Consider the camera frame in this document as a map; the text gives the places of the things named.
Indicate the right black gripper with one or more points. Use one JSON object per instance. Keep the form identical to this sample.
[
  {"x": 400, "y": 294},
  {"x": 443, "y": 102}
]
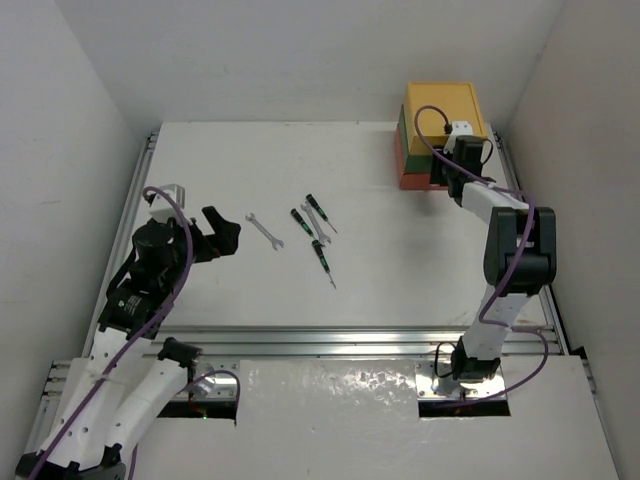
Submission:
[{"x": 442, "y": 163}]

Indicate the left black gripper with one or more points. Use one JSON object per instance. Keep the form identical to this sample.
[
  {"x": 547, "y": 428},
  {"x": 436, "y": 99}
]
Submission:
[{"x": 201, "y": 242}]

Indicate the green drawer box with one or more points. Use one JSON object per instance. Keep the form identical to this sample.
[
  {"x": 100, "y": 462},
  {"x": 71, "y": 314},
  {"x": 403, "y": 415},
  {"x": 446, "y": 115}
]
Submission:
[{"x": 415, "y": 156}]

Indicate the green black screwdriver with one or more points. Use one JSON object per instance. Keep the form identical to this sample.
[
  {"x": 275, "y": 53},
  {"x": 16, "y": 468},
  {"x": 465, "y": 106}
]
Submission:
[
  {"x": 318, "y": 249},
  {"x": 315, "y": 205},
  {"x": 301, "y": 222}
]

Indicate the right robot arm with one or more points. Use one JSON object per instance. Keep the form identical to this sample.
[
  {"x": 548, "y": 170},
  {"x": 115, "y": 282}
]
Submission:
[{"x": 520, "y": 256}]

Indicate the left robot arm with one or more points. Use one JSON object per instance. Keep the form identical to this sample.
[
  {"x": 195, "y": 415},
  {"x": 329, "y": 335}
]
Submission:
[{"x": 113, "y": 403}]

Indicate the red drawer box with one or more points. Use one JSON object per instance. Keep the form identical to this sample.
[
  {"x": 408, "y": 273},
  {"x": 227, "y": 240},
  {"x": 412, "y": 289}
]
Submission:
[{"x": 410, "y": 181}]

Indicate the silver open-end wrench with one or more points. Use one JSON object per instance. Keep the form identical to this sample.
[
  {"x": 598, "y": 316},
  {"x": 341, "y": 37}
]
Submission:
[{"x": 275, "y": 242}]

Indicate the silver combination wrench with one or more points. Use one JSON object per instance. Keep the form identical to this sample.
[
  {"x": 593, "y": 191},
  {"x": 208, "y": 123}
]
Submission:
[{"x": 323, "y": 238}]

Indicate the white front cover panel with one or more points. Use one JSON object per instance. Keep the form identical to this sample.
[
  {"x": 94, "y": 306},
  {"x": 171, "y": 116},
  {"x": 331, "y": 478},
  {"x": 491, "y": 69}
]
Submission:
[{"x": 360, "y": 420}]

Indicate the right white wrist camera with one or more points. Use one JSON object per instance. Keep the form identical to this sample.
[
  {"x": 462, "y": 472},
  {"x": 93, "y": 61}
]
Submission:
[{"x": 454, "y": 130}]

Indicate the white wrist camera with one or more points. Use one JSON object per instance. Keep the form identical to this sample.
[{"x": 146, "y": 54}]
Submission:
[
  {"x": 454, "y": 130},
  {"x": 163, "y": 207}
]

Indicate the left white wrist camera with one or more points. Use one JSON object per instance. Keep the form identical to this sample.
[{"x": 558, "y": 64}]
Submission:
[{"x": 163, "y": 207}]

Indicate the aluminium rail frame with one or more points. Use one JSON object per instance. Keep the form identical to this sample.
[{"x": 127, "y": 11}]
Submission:
[{"x": 407, "y": 265}]

